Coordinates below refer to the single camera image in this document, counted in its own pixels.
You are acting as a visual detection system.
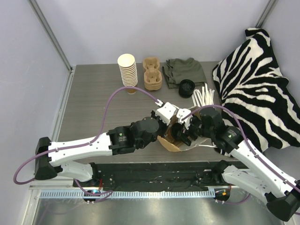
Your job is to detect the brown paper bag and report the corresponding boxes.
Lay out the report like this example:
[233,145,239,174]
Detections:
[157,106,216,152]

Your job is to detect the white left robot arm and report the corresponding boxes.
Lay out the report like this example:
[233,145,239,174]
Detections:
[35,111,171,187]

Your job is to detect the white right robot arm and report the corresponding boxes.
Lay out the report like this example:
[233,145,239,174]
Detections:
[176,105,300,222]

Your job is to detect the white wrapped straws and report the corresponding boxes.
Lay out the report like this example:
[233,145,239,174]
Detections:
[192,82,215,107]

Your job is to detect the stack of black lids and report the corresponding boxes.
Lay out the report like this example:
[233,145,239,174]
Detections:
[179,79,195,98]

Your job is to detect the stack of pulp cup carriers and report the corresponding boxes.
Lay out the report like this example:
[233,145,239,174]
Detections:
[142,57,162,91]

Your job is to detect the olive green cloth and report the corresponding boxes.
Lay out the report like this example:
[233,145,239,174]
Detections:
[162,58,207,89]

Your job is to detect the zebra print blanket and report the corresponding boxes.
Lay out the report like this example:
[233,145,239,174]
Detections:
[212,28,300,152]

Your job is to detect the stack of white paper cups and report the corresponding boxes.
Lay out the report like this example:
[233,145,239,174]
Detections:
[117,53,138,87]

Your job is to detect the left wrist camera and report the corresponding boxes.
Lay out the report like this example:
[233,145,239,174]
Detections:
[155,99,179,125]

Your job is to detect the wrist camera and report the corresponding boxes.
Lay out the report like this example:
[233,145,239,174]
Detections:
[176,108,193,129]
[155,99,179,125]

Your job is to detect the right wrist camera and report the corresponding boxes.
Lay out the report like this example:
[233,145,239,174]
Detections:
[176,108,193,129]

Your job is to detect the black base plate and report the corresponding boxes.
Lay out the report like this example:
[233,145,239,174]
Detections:
[80,162,227,192]

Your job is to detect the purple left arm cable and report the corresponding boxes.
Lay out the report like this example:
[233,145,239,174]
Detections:
[13,86,162,204]

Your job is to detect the white cable duct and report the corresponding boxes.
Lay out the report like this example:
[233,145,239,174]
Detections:
[39,189,215,199]

